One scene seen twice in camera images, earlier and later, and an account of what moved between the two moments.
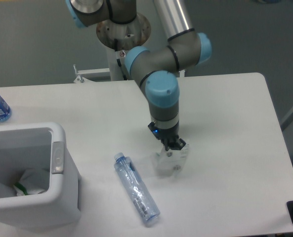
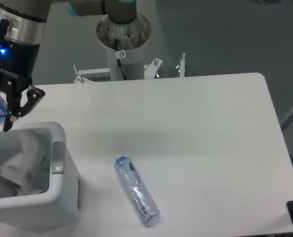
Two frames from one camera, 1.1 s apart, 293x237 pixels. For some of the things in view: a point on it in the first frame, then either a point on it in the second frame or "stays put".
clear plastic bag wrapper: x=171 y=162 → x=27 y=168
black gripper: x=167 y=135 → x=12 y=64
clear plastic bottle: x=143 y=200 stays put
